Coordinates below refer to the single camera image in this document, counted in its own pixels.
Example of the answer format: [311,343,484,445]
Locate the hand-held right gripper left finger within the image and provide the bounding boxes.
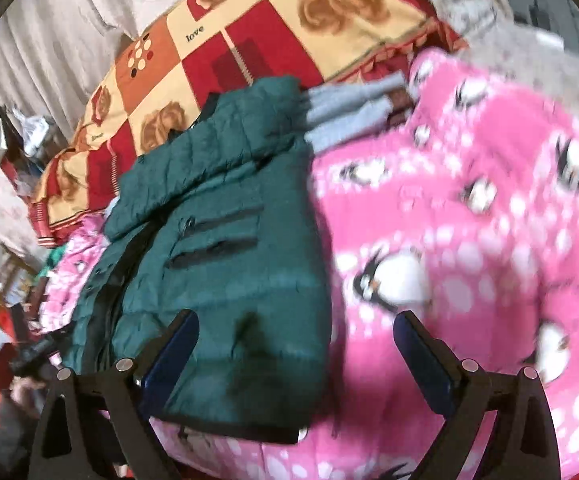
[27,309,201,480]

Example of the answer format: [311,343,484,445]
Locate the green cloth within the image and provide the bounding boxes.
[44,246,73,278]

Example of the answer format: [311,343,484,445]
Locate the red orange patchwork quilt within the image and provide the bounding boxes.
[28,0,470,248]

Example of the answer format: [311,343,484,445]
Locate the green quilted jacket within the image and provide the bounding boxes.
[62,76,333,445]

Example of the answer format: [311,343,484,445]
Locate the pink penguin blanket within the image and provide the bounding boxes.
[37,47,579,480]

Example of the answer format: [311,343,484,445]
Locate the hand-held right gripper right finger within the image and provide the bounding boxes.
[393,310,563,480]

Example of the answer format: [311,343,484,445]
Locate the folded grey blue clothes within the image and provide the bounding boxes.
[302,74,413,157]

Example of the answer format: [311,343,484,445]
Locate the beige curtain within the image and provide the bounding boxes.
[0,0,250,128]

